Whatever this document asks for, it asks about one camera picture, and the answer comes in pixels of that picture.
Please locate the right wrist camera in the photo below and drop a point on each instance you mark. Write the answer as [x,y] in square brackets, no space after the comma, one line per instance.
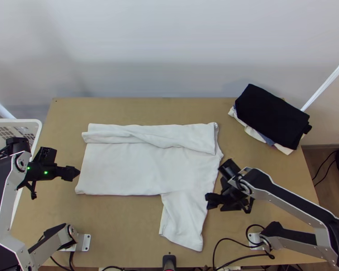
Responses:
[228,168]

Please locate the white laundry basket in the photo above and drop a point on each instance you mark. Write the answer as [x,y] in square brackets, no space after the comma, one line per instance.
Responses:
[5,127]

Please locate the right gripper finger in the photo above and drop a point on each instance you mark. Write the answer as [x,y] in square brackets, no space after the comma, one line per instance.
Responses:
[213,197]
[214,205]

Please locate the pile of folded clothes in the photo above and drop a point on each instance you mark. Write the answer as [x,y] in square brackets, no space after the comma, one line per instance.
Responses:
[271,118]

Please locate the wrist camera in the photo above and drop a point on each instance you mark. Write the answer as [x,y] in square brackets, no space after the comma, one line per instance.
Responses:
[45,154]
[228,168]

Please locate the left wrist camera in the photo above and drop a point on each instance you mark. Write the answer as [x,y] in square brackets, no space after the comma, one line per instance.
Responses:
[45,154]

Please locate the white t-shirt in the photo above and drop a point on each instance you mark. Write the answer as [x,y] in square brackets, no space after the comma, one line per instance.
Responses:
[147,163]

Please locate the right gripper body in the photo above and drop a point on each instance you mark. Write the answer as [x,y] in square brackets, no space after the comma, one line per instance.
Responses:
[234,203]

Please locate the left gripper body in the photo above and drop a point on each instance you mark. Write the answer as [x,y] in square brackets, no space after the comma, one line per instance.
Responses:
[56,172]

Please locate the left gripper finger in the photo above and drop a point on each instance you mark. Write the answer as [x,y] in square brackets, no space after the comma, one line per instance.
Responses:
[71,173]

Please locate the white pole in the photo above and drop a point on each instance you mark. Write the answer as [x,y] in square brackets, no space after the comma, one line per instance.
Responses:
[325,82]
[0,106]

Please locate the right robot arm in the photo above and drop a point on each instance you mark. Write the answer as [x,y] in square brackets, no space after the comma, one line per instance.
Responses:
[285,194]

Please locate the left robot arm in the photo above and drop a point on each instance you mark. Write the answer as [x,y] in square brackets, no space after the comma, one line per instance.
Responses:
[5,197]

